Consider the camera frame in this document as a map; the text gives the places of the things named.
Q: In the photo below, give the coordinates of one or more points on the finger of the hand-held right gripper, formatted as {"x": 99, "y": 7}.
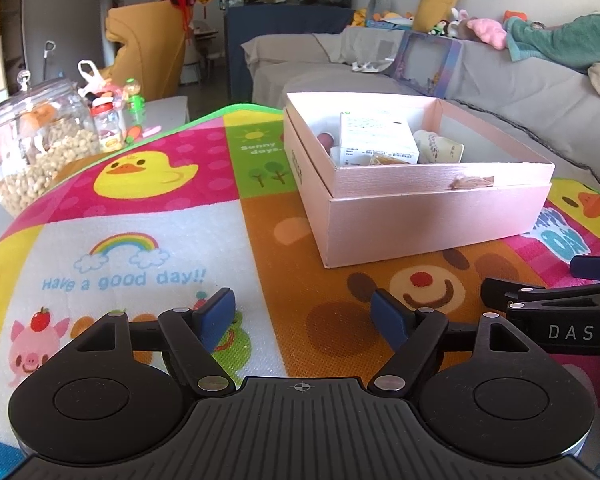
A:
{"x": 597, "y": 267}
{"x": 520, "y": 294}

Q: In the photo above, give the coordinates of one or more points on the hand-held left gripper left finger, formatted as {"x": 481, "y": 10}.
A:
{"x": 215, "y": 315}

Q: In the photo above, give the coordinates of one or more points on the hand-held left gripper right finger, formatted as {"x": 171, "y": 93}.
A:
{"x": 387, "y": 317}

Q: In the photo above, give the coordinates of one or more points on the pink cardboard box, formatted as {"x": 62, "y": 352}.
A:
{"x": 420, "y": 225}

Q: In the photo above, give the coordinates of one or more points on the white cup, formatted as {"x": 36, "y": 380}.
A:
{"x": 437, "y": 147}

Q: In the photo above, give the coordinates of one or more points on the small white carton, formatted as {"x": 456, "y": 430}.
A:
{"x": 375, "y": 135}

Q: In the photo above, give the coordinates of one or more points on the colourful cartoon play mat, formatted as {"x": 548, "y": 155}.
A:
{"x": 155, "y": 200}

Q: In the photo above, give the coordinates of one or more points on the grey sofa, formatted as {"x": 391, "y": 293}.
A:
{"x": 520, "y": 105}

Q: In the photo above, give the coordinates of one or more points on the flat pink toy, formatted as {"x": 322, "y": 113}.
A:
{"x": 152, "y": 130}

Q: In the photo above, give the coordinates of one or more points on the orange toy carrot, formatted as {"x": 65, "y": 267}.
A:
{"x": 134, "y": 133}

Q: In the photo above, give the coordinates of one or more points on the small red-lidded plastic jar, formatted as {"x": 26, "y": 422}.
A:
{"x": 106, "y": 130}

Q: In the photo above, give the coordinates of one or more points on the green toy candy dispenser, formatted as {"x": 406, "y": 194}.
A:
{"x": 136, "y": 102}

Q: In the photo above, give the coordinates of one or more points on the glass jar of peanuts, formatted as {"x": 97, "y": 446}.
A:
{"x": 45, "y": 160}

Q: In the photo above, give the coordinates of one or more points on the teal blanket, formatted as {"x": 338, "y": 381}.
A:
{"x": 565, "y": 37}

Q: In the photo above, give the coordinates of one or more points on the purple picture box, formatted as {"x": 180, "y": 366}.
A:
{"x": 427, "y": 65}

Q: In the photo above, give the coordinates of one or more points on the white crumpled paper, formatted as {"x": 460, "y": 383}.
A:
{"x": 372, "y": 65}

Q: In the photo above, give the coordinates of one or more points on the pink plush toy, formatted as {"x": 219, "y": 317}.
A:
{"x": 487, "y": 32}

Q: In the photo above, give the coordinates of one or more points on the orange plush toy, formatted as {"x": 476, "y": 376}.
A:
{"x": 513, "y": 15}

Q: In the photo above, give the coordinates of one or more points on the white plastic bag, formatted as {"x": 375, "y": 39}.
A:
{"x": 90, "y": 77}

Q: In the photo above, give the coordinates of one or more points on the white bunny plush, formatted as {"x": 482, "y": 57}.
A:
{"x": 459, "y": 22}

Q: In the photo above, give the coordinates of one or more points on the yellow armchair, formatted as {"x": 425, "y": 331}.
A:
{"x": 147, "y": 45}

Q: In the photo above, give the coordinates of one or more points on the blue flat box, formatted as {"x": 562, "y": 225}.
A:
{"x": 387, "y": 24}

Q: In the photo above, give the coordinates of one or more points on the yellow plush toy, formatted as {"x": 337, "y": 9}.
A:
{"x": 387, "y": 16}

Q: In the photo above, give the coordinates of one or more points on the yellow pillow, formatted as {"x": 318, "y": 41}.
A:
{"x": 437, "y": 2}

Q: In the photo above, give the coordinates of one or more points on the grey plush toy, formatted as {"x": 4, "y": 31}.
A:
{"x": 382, "y": 2}

